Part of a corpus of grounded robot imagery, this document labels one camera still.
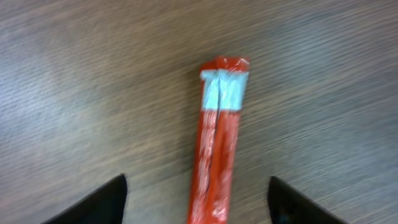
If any red stick packet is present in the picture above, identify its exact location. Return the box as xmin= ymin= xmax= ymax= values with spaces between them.
xmin=187 ymin=56 xmax=250 ymax=224

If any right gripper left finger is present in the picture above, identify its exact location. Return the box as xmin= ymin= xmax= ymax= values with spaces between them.
xmin=44 ymin=174 xmax=127 ymax=224

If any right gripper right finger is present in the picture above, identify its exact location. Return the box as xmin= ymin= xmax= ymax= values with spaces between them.
xmin=267 ymin=176 xmax=346 ymax=224

